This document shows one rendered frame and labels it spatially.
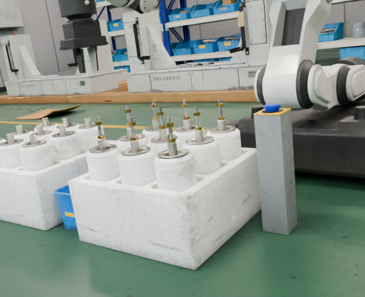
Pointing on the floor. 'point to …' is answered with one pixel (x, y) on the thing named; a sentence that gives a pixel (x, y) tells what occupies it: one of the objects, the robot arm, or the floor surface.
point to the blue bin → (66, 207)
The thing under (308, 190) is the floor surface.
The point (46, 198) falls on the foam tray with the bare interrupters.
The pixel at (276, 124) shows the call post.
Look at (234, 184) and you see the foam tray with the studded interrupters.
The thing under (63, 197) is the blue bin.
